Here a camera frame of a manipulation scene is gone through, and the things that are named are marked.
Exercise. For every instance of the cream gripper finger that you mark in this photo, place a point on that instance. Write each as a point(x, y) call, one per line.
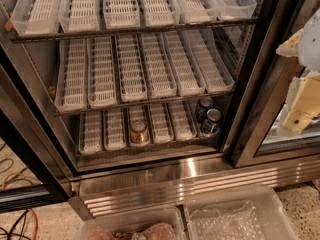
point(302, 102)
point(289, 48)

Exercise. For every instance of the orange soda can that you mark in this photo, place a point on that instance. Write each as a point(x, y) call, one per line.
point(139, 133)

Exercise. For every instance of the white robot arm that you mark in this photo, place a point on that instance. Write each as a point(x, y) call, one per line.
point(309, 57)

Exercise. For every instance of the right glass fridge door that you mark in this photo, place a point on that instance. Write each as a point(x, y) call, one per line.
point(257, 142)

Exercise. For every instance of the blue can front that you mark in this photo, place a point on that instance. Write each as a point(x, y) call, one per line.
point(211, 121)

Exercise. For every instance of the blue can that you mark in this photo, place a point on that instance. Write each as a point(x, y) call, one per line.
point(211, 121)
point(203, 105)

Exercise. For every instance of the blue can rear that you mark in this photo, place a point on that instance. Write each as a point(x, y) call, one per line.
point(203, 105)

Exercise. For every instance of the steel fridge base grille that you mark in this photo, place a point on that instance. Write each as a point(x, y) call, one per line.
point(170, 183)

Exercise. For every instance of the open fridge door left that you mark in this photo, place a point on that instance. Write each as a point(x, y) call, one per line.
point(22, 132)

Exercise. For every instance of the clear bin with bubble wrap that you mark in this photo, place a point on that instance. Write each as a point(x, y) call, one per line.
point(246, 213)

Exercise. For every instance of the clear bin with brown items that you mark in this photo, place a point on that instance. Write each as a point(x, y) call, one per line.
point(137, 220)

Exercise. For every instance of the top wire shelf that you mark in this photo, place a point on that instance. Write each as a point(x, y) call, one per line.
point(15, 38)

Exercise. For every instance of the wire shelf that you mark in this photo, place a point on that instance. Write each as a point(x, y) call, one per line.
point(15, 38)
point(141, 103)

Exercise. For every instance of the middle wire shelf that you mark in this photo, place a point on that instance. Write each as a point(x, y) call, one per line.
point(141, 103)

